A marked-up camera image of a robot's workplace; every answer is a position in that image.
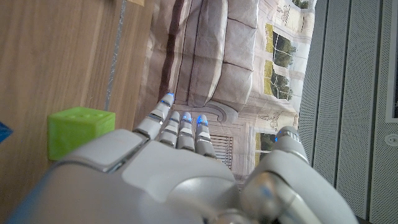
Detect green plastic cube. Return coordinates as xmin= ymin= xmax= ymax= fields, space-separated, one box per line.
xmin=47 ymin=106 xmax=116 ymax=161

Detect round white wall fixture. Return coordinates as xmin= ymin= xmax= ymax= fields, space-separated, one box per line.
xmin=384 ymin=133 xmax=398 ymax=147

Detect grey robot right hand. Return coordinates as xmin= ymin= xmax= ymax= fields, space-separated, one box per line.
xmin=6 ymin=92 xmax=358 ymax=224

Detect printed sofa room backdrop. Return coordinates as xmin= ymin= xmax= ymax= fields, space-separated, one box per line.
xmin=133 ymin=0 xmax=318 ymax=187

